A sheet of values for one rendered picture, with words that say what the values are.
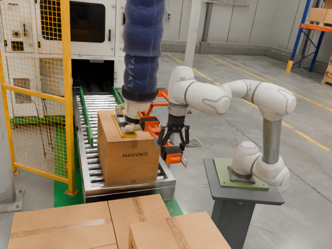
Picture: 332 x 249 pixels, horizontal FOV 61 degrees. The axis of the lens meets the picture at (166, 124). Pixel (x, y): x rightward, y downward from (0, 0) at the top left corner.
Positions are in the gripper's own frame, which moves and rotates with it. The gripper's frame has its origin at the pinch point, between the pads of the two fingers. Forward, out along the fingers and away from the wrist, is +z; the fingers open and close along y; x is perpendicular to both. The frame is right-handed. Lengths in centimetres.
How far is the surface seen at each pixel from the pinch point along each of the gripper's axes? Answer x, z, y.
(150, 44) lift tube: -48, -42, 0
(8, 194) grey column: -133, 113, 97
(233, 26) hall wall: -953, 11, -634
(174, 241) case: 25.2, 30.0, 4.5
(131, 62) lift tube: -53, -31, 9
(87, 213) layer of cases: -46, 70, 35
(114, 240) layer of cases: -18, 70, 22
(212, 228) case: 21.7, 30.0, -16.0
